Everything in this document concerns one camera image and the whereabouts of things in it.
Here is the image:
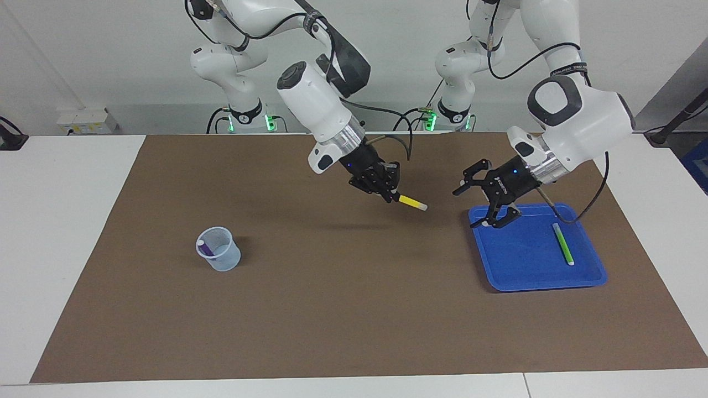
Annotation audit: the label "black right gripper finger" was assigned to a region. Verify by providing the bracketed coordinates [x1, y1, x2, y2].
[382, 162, 401, 203]
[350, 181, 394, 203]

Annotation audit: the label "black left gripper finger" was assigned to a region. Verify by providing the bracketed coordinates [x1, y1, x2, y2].
[452, 159, 493, 197]
[470, 193, 522, 229]

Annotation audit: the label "yellow pen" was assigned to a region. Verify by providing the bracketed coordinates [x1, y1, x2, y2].
[398, 193, 428, 212]

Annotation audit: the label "green pen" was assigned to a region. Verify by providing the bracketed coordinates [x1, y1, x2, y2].
[552, 222, 576, 267]

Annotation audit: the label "blue plastic tray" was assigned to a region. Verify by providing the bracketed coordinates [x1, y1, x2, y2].
[468, 202, 608, 292]

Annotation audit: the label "brown table mat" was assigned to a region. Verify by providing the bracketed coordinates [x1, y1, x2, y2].
[29, 132, 708, 384]

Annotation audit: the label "translucent plastic cup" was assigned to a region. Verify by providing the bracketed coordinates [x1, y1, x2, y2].
[196, 226, 242, 273]

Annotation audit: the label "black stand pole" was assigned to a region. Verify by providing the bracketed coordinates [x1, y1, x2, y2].
[644, 88, 708, 147]

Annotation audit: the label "white power strip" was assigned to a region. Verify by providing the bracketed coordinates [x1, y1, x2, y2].
[57, 108, 119, 136]

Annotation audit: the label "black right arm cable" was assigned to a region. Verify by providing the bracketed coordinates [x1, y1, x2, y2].
[185, 0, 415, 162]

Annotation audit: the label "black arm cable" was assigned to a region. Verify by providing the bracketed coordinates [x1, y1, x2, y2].
[467, 0, 610, 224]
[185, 0, 415, 162]

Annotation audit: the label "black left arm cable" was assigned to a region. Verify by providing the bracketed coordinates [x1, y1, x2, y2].
[467, 0, 610, 224]

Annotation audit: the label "black clamp mount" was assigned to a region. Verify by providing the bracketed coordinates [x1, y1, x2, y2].
[0, 116, 29, 151]

